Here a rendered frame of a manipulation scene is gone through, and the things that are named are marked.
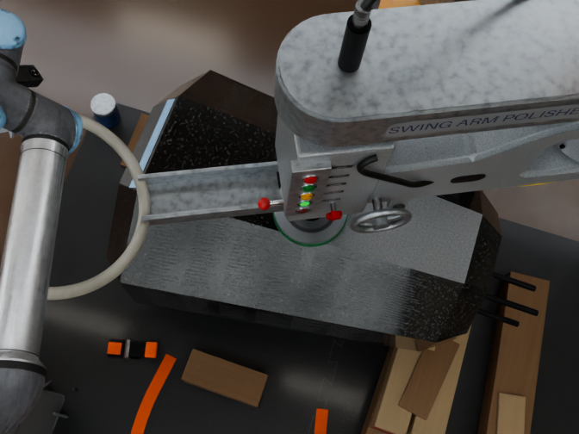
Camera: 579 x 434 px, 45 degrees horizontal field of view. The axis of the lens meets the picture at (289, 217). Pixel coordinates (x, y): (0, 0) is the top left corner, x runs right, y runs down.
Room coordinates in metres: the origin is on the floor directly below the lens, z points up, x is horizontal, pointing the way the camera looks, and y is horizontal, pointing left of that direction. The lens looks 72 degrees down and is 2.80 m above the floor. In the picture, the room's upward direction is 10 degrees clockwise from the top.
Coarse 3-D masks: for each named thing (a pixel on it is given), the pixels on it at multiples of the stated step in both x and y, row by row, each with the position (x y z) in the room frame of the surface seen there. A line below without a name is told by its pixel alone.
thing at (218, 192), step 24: (216, 168) 0.64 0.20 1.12; (240, 168) 0.65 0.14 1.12; (264, 168) 0.67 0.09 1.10; (168, 192) 0.56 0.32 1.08; (192, 192) 0.58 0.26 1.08; (216, 192) 0.59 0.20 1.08; (240, 192) 0.60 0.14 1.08; (264, 192) 0.61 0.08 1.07; (144, 216) 0.48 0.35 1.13; (168, 216) 0.49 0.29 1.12; (192, 216) 0.50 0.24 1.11; (216, 216) 0.52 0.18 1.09
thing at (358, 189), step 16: (288, 128) 0.62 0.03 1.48; (288, 144) 0.60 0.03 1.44; (304, 144) 0.56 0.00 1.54; (368, 144) 0.58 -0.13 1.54; (384, 144) 0.59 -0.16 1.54; (288, 160) 0.58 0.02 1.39; (304, 160) 0.53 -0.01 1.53; (320, 160) 0.54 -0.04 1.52; (336, 160) 0.55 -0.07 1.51; (352, 160) 0.56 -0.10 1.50; (384, 160) 0.58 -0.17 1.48; (352, 176) 0.57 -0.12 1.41; (352, 192) 0.57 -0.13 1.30; (368, 192) 0.58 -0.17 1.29; (320, 208) 0.55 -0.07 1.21; (336, 208) 0.56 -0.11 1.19; (352, 208) 0.58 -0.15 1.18
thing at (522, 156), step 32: (512, 128) 0.72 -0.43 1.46; (544, 128) 0.71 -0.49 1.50; (576, 128) 0.72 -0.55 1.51; (416, 160) 0.64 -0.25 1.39; (448, 160) 0.65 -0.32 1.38; (480, 160) 0.66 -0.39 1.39; (512, 160) 0.69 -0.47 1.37; (544, 160) 0.76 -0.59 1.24; (384, 192) 0.61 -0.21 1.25; (416, 192) 0.63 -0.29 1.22; (448, 192) 0.66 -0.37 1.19
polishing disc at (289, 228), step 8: (280, 192) 0.69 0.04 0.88; (280, 216) 0.62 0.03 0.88; (344, 216) 0.65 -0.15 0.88; (280, 224) 0.60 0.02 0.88; (288, 224) 0.60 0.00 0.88; (296, 224) 0.60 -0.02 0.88; (304, 224) 0.61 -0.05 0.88; (312, 224) 0.61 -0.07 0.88; (320, 224) 0.62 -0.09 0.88; (328, 224) 0.62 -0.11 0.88; (336, 224) 0.63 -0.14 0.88; (288, 232) 0.58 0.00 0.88; (296, 232) 0.58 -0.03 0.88; (304, 232) 0.58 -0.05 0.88; (312, 232) 0.59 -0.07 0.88; (320, 232) 0.59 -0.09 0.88; (328, 232) 0.60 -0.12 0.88; (336, 232) 0.60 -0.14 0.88; (296, 240) 0.56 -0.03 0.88; (304, 240) 0.56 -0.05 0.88; (312, 240) 0.57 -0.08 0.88; (320, 240) 0.57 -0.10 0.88
